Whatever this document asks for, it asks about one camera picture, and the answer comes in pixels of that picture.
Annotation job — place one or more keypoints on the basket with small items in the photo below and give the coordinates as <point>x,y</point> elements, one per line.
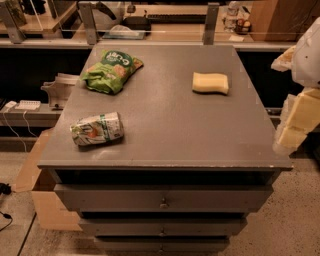
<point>242,26</point>

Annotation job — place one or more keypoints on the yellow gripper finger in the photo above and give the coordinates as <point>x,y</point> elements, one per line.
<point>284,61</point>
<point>300,115</point>

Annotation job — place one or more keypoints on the white green snack bag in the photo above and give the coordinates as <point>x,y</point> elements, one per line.
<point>98,129</point>

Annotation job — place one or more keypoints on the grey drawer cabinet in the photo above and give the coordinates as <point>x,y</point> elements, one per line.
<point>209,155</point>

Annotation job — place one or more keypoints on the green rice chip bag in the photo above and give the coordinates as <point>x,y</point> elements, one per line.
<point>111,73</point>

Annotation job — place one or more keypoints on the cardboard box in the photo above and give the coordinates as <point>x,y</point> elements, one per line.
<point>51,212</point>

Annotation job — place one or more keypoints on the grey post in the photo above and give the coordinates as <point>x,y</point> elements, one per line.
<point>14,33</point>
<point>210,23</point>
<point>85,9</point>

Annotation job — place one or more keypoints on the grey post middle left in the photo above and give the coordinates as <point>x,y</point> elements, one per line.
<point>85,9</point>

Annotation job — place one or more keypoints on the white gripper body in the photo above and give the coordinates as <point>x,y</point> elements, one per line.
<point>308,58</point>

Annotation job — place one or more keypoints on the top drawer knob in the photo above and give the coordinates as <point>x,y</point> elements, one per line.
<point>163,204</point>

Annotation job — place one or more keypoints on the yellow sponge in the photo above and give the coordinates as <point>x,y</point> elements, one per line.
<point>210,83</point>

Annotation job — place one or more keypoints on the grey post right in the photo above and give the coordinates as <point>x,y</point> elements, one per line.
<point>210,23</point>

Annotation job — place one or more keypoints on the grey metal bracket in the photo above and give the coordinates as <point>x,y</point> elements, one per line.
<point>59,89</point>

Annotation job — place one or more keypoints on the white power strip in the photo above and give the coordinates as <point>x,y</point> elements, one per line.
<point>28,105</point>

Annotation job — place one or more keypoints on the black keyboard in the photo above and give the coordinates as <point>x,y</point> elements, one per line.
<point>177,18</point>

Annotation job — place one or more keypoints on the grey post far left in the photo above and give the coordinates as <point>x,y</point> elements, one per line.
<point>14,33</point>

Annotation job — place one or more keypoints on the clear plastic bag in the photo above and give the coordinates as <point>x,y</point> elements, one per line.
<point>123,32</point>

